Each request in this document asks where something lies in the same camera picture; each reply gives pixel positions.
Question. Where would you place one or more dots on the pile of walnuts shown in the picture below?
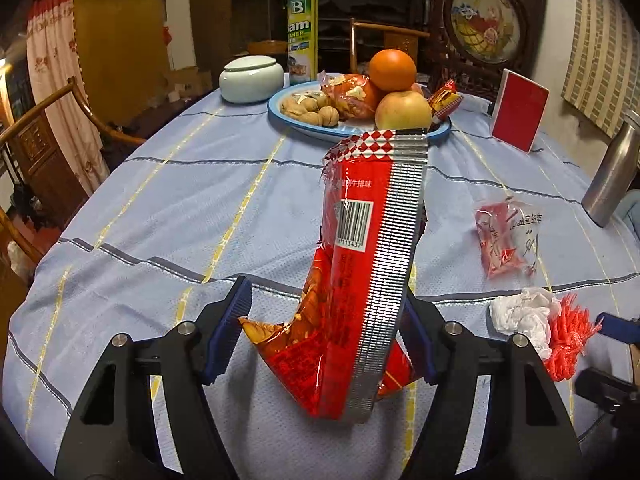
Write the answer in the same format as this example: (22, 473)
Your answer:
(310, 110)

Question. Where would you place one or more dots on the red and clear plastic wrapper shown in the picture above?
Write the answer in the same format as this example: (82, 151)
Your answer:
(505, 240)

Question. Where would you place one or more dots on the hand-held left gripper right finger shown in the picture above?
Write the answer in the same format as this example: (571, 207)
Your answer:
(417, 332)

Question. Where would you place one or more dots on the wooden armchair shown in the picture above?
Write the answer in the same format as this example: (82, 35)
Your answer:
(45, 150)

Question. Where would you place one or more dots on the blue oval plate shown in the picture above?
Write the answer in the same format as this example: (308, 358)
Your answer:
(290, 122)

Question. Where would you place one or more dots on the wooden wardrobe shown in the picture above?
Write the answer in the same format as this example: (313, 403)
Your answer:
(120, 45)

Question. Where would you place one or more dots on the red foam fruit net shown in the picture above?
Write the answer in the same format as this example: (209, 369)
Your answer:
(570, 340)

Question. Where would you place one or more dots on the red apple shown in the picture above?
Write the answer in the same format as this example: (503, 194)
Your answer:
(417, 89)

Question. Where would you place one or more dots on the pale green lidded jar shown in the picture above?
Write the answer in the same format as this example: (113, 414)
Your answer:
(250, 80)

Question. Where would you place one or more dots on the steel thermos bottle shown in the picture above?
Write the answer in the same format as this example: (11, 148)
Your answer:
(612, 175)

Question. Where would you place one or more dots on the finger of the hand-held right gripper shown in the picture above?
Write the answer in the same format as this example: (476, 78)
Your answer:
(622, 329)
(610, 390)

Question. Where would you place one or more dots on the red and yellow snack packet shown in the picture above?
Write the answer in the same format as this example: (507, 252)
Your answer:
(445, 102)

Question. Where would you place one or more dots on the orange fruit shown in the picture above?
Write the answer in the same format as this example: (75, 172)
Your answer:
(392, 70)

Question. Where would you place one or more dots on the red card stand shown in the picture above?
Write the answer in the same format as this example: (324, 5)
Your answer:
(520, 110)

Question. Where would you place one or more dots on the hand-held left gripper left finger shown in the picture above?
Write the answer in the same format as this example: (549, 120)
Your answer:
(232, 330)

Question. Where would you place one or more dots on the yellow spray can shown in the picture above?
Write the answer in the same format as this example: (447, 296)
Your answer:
(302, 30)

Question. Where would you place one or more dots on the clear-wrapped red snack pack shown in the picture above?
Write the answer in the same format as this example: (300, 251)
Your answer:
(350, 97)

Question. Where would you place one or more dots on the cardboard boxes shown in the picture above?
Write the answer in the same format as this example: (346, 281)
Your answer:
(187, 82)

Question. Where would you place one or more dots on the red snack bag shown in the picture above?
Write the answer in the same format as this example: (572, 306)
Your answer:
(350, 270)

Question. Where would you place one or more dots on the floral pink curtain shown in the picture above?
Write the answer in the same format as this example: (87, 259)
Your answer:
(55, 85)

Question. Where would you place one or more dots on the yellow-red apple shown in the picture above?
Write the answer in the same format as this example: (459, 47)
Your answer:
(402, 110)

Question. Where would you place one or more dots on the checked window curtain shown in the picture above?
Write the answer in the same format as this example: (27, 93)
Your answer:
(605, 45)

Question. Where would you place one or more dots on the wooden chair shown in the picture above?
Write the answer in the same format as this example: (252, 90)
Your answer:
(385, 40)

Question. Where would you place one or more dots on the crumpled white tissue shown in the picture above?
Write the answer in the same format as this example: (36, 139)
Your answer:
(525, 315)

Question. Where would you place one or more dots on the round embroidery table screen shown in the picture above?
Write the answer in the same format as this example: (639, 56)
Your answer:
(482, 25)

